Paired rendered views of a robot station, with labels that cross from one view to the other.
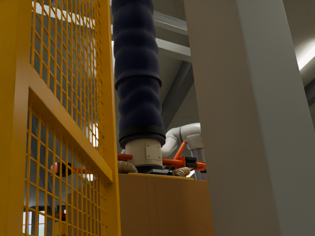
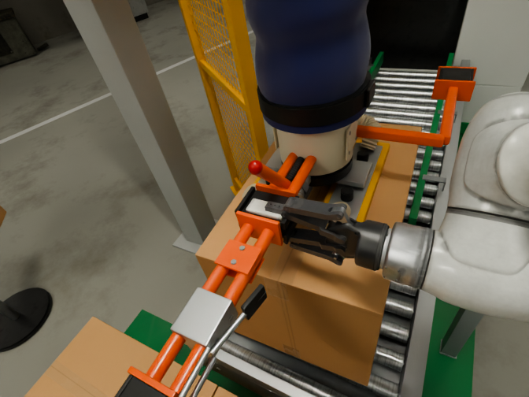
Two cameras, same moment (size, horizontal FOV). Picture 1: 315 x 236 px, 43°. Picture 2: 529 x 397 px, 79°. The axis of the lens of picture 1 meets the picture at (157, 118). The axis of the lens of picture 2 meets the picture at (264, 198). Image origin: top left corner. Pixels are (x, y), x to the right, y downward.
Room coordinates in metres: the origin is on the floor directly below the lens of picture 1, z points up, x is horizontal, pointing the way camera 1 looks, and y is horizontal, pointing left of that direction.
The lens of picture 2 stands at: (2.34, -0.26, 1.63)
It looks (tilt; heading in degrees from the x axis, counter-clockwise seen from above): 43 degrees down; 160
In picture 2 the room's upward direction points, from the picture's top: 12 degrees counter-clockwise
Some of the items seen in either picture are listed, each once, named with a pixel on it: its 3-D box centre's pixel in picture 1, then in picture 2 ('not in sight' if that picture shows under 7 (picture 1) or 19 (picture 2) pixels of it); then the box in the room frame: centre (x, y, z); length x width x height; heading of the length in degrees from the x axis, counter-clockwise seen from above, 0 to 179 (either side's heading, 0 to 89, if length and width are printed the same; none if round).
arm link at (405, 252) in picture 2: not in sight; (404, 253); (2.15, 0.00, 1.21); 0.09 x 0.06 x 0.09; 125
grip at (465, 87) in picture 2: (62, 169); (453, 83); (1.84, 0.48, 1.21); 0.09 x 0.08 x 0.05; 36
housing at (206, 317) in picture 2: not in sight; (205, 320); (2.08, -0.30, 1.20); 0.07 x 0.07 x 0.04; 36
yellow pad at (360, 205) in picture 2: not in sight; (354, 178); (1.88, 0.14, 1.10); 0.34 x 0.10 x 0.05; 126
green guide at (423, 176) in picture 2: not in sight; (444, 119); (1.37, 1.18, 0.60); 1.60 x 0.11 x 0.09; 125
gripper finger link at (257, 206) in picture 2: not in sight; (267, 209); (1.96, -0.13, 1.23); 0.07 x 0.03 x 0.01; 35
